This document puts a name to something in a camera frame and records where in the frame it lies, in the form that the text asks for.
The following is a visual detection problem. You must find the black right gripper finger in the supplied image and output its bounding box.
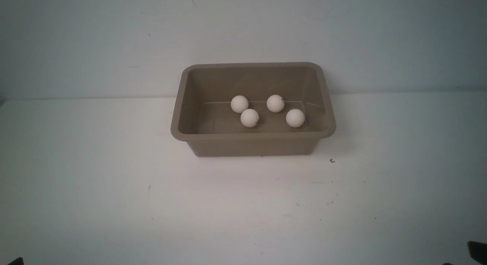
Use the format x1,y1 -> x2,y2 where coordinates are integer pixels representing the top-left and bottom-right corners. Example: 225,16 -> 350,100
467,241 -> 487,264

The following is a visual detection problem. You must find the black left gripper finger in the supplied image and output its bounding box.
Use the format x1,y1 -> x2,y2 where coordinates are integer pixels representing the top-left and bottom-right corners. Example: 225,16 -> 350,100
8,257 -> 24,265

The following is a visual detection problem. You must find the white ball with black logo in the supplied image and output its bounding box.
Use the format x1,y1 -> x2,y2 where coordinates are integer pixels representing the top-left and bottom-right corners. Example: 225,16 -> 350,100
266,95 -> 285,113

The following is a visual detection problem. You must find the plain white table-tennis ball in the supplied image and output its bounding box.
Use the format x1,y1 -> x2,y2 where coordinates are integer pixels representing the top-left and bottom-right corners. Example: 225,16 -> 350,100
230,95 -> 249,114

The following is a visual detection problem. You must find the tan plastic bin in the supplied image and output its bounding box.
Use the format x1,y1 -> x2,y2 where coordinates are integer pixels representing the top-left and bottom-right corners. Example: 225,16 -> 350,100
171,62 -> 336,157

